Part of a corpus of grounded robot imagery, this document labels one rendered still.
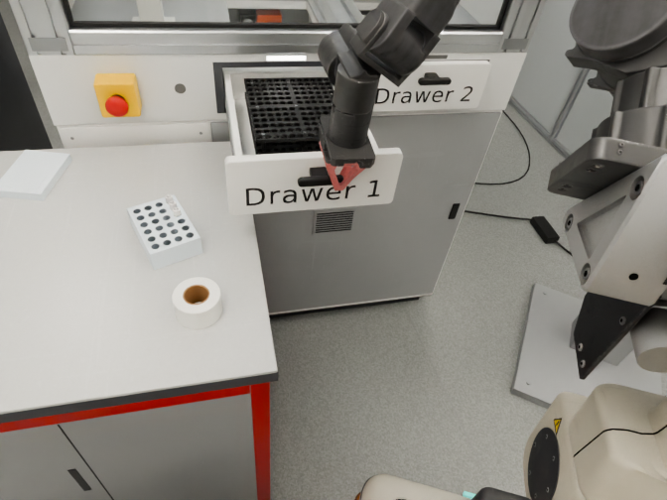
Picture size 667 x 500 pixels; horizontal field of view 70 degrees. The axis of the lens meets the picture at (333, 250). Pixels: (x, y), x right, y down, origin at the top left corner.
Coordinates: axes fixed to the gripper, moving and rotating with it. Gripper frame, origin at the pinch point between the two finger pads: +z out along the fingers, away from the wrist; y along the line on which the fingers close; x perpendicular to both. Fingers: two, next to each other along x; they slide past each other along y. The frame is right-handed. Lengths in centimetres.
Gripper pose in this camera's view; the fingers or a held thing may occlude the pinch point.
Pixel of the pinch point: (337, 183)
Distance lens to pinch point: 77.8
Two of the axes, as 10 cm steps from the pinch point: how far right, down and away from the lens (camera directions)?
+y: -1.9, -7.6, 6.2
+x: -9.7, 0.6, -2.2
